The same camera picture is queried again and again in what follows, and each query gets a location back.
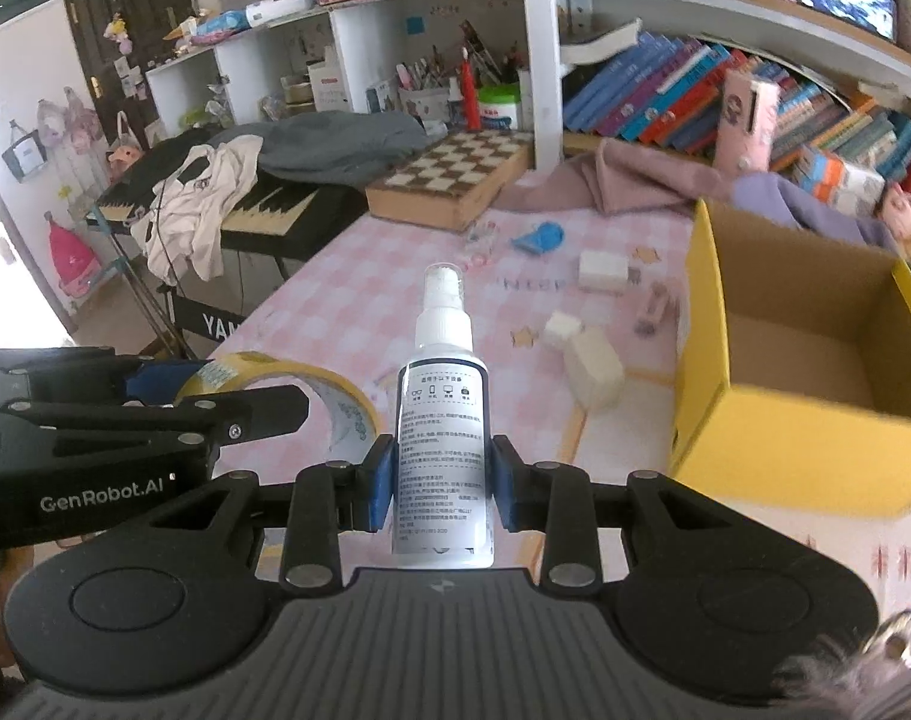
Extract yellow tape roll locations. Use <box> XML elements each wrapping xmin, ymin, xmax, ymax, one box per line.
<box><xmin>179</xmin><ymin>351</ymin><xmax>382</xmax><ymax>465</ymax></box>

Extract white spray bottle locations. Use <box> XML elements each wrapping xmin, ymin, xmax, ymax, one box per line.
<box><xmin>392</xmin><ymin>263</ymin><xmax>494</xmax><ymax>569</ymax></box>

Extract beige eraser block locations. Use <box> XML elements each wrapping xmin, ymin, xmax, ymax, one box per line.
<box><xmin>563</xmin><ymin>327</ymin><xmax>626</xmax><ymax>413</ymax></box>

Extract pink stapler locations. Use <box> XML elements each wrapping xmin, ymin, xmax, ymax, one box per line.
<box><xmin>634</xmin><ymin>281</ymin><xmax>673</xmax><ymax>337</ymax></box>

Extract white power adapter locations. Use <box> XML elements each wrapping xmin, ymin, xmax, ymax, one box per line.
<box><xmin>577</xmin><ymin>250</ymin><xmax>641</xmax><ymax>294</ymax></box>

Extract blue wrapper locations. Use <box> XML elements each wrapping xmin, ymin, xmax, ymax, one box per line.
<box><xmin>510</xmin><ymin>221</ymin><xmax>566</xmax><ymax>257</ymax></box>

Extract white crumpled shirt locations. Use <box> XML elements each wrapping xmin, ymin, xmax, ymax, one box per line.
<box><xmin>130</xmin><ymin>135</ymin><xmax>261</xmax><ymax>286</ymax></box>

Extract pink checkered tablecloth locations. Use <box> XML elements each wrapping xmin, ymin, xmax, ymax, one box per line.
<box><xmin>210</xmin><ymin>210</ymin><xmax>911</xmax><ymax>616</ymax></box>

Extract black keyboard piano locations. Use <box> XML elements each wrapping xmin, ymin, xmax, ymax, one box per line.
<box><xmin>85</xmin><ymin>128</ymin><xmax>364</xmax><ymax>356</ymax></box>

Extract clear plastic clip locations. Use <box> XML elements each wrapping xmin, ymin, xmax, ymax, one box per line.
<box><xmin>462</xmin><ymin>221</ymin><xmax>499</xmax><ymax>271</ymax></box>

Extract yellow cardboard box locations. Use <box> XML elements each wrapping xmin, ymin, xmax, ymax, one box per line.
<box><xmin>670</xmin><ymin>202</ymin><xmax>911</xmax><ymax>518</ymax></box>

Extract grey folded clothing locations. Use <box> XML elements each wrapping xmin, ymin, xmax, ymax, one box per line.
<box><xmin>210</xmin><ymin>110</ymin><xmax>431</xmax><ymax>188</ymax></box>

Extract pink cloth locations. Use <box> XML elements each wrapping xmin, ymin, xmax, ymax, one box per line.
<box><xmin>492</xmin><ymin>138</ymin><xmax>733</xmax><ymax>216</ymax></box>

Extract wooden chess board box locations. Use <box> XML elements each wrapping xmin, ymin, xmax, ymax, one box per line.
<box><xmin>366</xmin><ymin>130</ymin><xmax>533</xmax><ymax>232</ymax></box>

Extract purple cloth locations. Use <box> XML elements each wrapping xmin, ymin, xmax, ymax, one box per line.
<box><xmin>732</xmin><ymin>172</ymin><xmax>898</xmax><ymax>254</ymax></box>

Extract green lid white jar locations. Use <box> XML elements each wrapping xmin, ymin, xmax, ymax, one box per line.
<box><xmin>478</xmin><ymin>83</ymin><xmax>522</xmax><ymax>130</ymax></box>

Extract red bottle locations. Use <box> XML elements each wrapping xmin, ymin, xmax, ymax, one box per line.
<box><xmin>460</xmin><ymin>47</ymin><xmax>481</xmax><ymax>132</ymax></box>

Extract row of leaning books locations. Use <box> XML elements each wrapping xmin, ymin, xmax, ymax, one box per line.
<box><xmin>561</xmin><ymin>29</ymin><xmax>911</xmax><ymax>179</ymax></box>

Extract pink cylindrical device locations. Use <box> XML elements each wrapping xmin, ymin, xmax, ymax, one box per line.
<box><xmin>714</xmin><ymin>70</ymin><xmax>780</xmax><ymax>177</ymax></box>

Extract orange white medicine boxes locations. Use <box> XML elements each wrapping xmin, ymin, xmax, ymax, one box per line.
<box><xmin>792</xmin><ymin>146</ymin><xmax>886</xmax><ymax>218</ymax></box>

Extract white shelf unit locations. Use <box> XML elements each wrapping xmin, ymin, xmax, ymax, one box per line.
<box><xmin>146</xmin><ymin>0</ymin><xmax>911</xmax><ymax>169</ymax></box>

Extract pink pig toy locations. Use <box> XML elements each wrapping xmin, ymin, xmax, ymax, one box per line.
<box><xmin>878</xmin><ymin>184</ymin><xmax>911</xmax><ymax>242</ymax></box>

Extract phone playing video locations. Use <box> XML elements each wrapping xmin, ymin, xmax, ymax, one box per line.
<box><xmin>798</xmin><ymin>0</ymin><xmax>896</xmax><ymax>43</ymax></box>

